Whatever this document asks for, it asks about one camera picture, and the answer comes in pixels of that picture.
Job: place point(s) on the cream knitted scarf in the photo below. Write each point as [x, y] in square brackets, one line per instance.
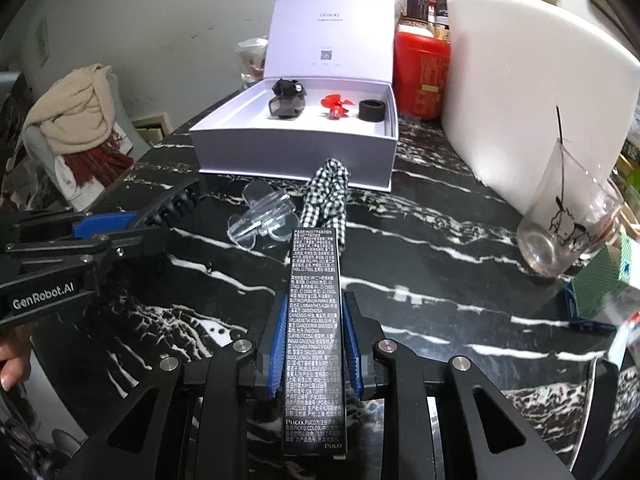
[65, 110]

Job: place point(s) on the black hair claw clip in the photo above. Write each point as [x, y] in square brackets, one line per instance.
[170, 202]

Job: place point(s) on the red plaid scarf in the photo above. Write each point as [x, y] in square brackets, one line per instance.
[92, 160]

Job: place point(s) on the dark perfume bottle with bow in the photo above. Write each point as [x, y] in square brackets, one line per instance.
[287, 102]

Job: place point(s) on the black white checkered scrunchie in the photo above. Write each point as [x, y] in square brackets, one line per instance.
[325, 195]

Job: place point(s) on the grey chair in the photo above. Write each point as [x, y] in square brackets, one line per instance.
[30, 160]

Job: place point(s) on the white gift box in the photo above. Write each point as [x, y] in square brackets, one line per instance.
[325, 35]

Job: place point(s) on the green white medicine box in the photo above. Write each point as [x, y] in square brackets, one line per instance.
[631, 260]
[597, 285]

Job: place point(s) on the red canister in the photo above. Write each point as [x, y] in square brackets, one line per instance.
[420, 75]

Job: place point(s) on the plastic bag with cup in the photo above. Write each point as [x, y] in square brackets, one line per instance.
[251, 62]

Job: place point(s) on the brown jar with lid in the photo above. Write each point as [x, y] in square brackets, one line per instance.
[414, 2]

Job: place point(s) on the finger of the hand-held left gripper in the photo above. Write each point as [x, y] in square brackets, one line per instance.
[75, 249]
[100, 225]

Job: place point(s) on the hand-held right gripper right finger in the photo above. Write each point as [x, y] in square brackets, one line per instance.
[355, 360]

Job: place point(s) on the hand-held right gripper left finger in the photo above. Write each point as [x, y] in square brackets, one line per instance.
[277, 355]

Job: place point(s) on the white foam board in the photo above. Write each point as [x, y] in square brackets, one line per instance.
[525, 85]

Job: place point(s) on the long black printed box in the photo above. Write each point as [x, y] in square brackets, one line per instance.
[315, 335]

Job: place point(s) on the tall printed drinking glass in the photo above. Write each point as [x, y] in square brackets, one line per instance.
[565, 230]

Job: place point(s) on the person's left hand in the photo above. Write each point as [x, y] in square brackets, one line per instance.
[12, 360]

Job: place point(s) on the clear plastic hair clip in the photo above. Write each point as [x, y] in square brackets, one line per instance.
[262, 215]

